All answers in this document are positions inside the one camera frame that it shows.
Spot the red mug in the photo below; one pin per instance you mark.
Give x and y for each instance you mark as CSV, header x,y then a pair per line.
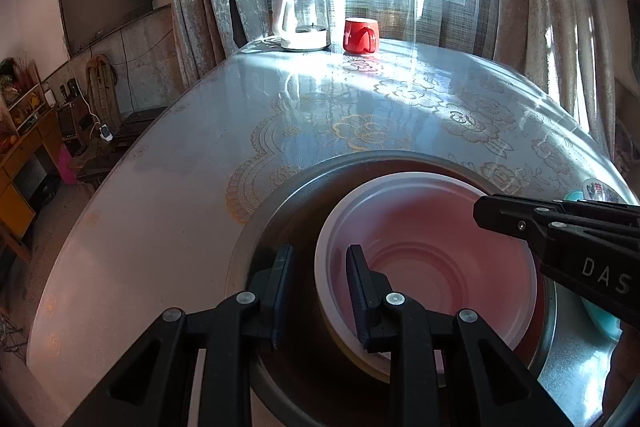
x,y
361,36

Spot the teal round plate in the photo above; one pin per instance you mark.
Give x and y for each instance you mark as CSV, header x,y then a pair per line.
x,y
605,322

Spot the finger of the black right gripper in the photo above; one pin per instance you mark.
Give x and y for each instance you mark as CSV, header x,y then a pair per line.
x,y
559,222

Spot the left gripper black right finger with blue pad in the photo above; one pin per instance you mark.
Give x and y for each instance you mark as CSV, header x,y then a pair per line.
x,y
445,370

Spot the wooden cabinet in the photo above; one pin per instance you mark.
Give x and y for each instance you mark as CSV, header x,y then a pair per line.
x,y
29,131

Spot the glass kettle white handle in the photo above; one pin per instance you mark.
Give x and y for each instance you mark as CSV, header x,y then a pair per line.
x,y
301,25

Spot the stainless steel bowl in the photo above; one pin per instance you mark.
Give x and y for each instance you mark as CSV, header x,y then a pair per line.
x,y
307,381

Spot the yellow plastic bowl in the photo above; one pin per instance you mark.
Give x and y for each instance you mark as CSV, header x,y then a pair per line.
x,y
345,337

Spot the white plate red dragon print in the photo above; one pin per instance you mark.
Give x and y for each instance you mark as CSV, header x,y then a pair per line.
x,y
598,191

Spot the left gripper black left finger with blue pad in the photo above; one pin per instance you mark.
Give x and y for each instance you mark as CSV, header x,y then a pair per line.
x,y
213,350

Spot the red plastic bowl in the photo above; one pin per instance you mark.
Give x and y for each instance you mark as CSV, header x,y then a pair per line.
x,y
418,229

